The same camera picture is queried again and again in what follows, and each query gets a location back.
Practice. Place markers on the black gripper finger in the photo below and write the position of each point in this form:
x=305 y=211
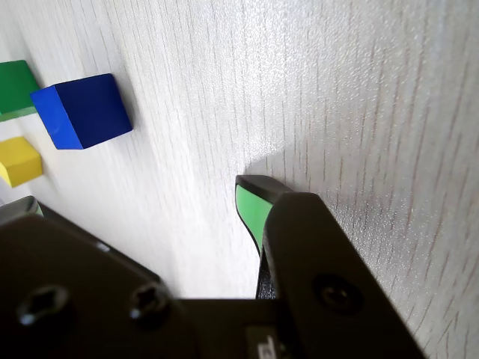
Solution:
x=75 y=284
x=318 y=261

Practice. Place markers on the green cube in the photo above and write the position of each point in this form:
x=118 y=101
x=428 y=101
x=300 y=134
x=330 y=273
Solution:
x=15 y=86

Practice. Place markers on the yellow cube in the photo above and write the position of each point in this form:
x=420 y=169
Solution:
x=18 y=161

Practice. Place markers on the blue cube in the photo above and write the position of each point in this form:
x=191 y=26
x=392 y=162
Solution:
x=93 y=112

